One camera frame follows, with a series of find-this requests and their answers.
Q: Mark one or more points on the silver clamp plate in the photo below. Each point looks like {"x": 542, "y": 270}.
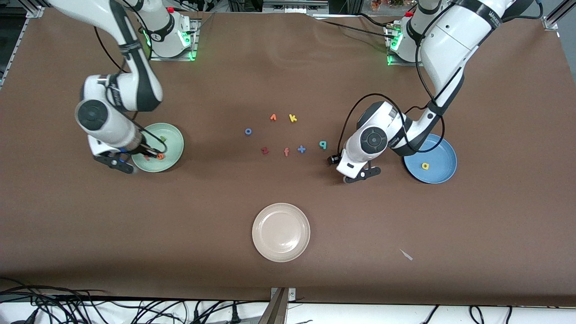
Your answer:
{"x": 292, "y": 294}

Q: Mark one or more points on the pale green plate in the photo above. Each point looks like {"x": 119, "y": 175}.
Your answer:
{"x": 173, "y": 148}

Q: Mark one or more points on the grey metal box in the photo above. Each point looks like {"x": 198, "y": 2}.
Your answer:
{"x": 292, "y": 5}

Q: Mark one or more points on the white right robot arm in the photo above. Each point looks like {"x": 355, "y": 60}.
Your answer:
{"x": 130, "y": 85}

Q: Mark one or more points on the small white paper scrap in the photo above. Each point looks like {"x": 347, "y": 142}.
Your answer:
{"x": 406, "y": 255}

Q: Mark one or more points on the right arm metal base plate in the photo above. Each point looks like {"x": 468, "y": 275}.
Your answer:
{"x": 196, "y": 40}

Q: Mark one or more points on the grey metal bar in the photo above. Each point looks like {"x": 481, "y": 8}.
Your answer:
{"x": 275, "y": 310}

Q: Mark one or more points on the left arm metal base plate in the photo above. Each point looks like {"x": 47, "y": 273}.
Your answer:
{"x": 393, "y": 63}

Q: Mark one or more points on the aluminium frame profile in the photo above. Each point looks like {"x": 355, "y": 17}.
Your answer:
{"x": 33, "y": 12}
{"x": 551, "y": 21}

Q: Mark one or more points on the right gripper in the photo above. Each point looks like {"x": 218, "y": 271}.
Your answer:
{"x": 145, "y": 149}

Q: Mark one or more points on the off-white plate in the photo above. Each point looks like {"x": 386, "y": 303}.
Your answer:
{"x": 281, "y": 232}

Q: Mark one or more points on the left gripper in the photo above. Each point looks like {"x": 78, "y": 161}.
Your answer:
{"x": 330, "y": 159}

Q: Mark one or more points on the blue plate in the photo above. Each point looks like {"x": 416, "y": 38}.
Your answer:
{"x": 438, "y": 171}

